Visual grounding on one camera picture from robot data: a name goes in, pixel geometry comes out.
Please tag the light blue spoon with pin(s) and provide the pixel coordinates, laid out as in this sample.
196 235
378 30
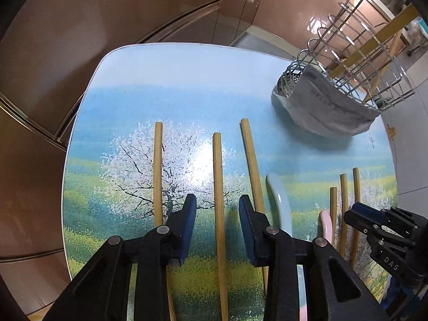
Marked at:
279 204

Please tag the pink spoon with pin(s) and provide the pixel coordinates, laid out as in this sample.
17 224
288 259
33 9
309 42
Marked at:
326 224

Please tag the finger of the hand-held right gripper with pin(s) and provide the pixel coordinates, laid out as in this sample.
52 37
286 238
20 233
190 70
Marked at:
357 222
367 211

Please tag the grey cloth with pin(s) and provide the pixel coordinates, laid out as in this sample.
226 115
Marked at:
327 107

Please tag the white drip tray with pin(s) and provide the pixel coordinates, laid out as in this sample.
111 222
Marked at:
279 98

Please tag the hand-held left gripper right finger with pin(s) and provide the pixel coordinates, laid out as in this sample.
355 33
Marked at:
249 230

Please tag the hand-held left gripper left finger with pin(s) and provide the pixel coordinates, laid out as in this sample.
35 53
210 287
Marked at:
184 227

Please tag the wooden chair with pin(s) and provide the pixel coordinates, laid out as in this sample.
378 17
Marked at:
374 38

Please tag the bamboo chopstick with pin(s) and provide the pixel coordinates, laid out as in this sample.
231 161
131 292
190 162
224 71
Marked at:
343 200
250 160
157 174
219 190
356 190
333 207

